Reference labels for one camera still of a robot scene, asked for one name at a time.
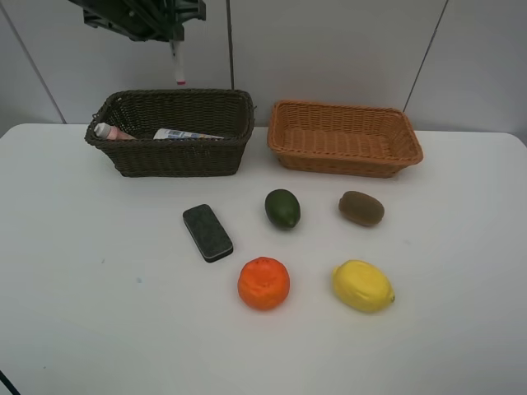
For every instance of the orange tangerine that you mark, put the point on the orange tangerine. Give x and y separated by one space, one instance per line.
263 284

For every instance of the white shampoo bottle blue cap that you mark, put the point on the white shampoo bottle blue cap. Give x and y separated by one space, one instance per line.
173 134

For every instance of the dark brown wicker basket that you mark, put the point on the dark brown wicker basket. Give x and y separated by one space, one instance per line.
225 113

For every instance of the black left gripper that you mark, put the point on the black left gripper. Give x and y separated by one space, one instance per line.
143 20

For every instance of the pink lotion bottle white cap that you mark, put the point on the pink lotion bottle white cap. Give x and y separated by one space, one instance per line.
108 132

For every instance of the yellow lemon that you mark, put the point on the yellow lemon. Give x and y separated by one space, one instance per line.
362 286

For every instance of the green avocado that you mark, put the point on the green avocado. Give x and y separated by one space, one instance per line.
282 209

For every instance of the black whiteboard eraser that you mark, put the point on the black whiteboard eraser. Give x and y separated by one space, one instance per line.
208 234

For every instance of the brown kiwi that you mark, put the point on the brown kiwi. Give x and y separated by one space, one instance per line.
361 208

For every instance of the white marker pink caps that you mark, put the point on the white marker pink caps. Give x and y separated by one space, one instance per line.
177 58

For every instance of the orange wicker basket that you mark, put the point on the orange wicker basket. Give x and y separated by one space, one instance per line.
341 139

